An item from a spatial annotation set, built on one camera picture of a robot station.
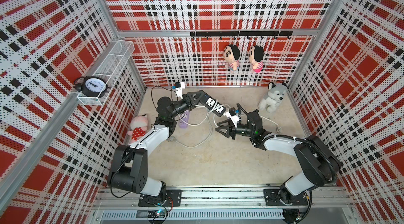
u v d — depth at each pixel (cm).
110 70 80
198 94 72
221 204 73
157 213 69
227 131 74
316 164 45
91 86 63
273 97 96
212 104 72
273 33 88
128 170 43
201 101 72
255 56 94
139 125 93
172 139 91
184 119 99
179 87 73
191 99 69
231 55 91
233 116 72
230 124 76
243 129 73
